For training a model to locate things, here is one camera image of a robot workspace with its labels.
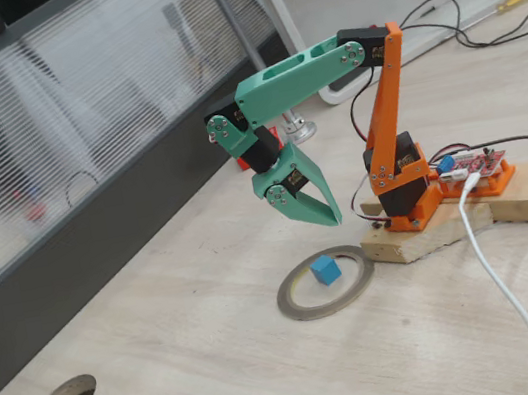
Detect blue cube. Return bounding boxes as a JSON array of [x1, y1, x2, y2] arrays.
[[308, 252, 344, 290]]

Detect silver metal cylinder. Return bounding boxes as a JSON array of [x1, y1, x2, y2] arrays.
[[278, 107, 321, 148]]

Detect red cardboard box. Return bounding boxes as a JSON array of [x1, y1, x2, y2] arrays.
[[231, 124, 284, 173]]

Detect black rectangular bar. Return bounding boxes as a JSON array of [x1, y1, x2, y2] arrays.
[[326, 69, 368, 95]]

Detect pale wooden base block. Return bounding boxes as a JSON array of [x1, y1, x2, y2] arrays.
[[355, 193, 501, 272]]

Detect red controller board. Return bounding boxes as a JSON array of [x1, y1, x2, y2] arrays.
[[432, 144, 513, 190]]

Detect frosted glass desk partition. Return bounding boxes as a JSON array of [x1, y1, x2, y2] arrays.
[[0, 0, 346, 395]]

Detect black monitor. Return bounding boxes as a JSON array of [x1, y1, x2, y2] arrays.
[[0, 0, 105, 29]]

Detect grey tape ring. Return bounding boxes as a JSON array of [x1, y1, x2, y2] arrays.
[[268, 239, 383, 327]]

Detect orange printed board mount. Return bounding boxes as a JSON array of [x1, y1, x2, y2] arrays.
[[436, 155, 521, 207]]

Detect thin black cable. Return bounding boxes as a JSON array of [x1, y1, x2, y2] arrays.
[[398, 0, 528, 62], [415, 0, 528, 58]]

